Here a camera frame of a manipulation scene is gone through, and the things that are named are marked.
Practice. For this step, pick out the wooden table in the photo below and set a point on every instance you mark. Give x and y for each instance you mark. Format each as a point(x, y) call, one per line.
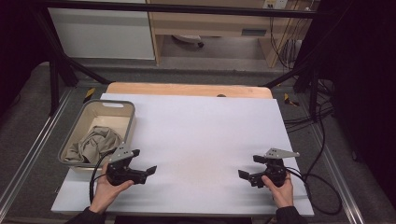
point(186, 89)

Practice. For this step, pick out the aluminium rail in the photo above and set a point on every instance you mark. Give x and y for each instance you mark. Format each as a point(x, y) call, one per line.
point(337, 174)
point(34, 149)

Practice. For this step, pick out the beige basket with grey rim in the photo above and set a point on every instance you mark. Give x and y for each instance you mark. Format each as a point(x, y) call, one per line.
point(81, 123)

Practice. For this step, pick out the white board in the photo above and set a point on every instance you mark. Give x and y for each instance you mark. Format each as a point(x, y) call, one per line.
point(202, 124)

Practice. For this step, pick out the person's right hand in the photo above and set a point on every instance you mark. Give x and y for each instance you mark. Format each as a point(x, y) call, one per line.
point(283, 194)

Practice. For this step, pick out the black metal frame bar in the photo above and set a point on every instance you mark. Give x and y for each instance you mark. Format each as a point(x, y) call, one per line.
point(186, 8)

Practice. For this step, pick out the white cabinet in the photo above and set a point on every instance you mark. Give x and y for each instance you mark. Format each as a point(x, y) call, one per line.
point(102, 34)

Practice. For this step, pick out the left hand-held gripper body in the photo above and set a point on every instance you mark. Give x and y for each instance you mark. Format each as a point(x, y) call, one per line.
point(120, 174)

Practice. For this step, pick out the light wooden desk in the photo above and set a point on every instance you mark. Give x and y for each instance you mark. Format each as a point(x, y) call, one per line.
point(202, 26)

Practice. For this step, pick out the office chair base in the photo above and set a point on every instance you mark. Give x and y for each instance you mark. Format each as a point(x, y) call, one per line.
point(188, 39)

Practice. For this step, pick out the black metal stand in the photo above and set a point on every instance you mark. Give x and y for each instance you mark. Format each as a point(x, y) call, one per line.
point(54, 81)
point(313, 90)

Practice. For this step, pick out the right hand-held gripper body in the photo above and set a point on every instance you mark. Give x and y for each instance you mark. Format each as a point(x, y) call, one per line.
point(275, 172)

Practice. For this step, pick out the khaki cloth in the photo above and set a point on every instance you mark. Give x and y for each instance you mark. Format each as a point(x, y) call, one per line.
point(96, 143)

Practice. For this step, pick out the yellow and black clamp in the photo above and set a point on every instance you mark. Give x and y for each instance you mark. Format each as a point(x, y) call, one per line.
point(290, 100)
point(89, 94)

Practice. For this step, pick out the person's left hand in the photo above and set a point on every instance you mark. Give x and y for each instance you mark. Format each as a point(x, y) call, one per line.
point(106, 193)

